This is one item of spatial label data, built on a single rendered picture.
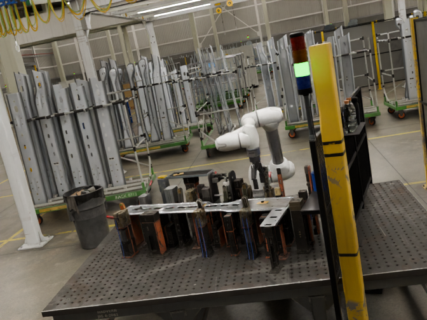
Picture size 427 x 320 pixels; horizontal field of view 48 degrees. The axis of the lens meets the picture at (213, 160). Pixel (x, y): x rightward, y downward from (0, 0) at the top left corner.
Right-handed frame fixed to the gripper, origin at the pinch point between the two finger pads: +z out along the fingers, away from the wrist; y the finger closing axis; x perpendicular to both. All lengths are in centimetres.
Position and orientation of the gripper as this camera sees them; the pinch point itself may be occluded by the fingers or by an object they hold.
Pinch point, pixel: (259, 184)
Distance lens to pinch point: 331.4
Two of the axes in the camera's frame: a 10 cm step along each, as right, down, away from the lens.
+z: 1.9, 9.6, 2.1
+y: -3.9, 2.7, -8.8
